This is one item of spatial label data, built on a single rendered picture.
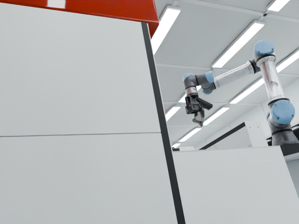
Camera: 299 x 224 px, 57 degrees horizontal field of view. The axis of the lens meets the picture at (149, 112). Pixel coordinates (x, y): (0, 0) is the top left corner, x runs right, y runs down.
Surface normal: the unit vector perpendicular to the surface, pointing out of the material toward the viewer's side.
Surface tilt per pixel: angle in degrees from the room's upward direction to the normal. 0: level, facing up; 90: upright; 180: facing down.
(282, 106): 96
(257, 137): 90
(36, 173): 90
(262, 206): 90
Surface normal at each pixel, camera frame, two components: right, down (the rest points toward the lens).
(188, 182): 0.35, -0.42
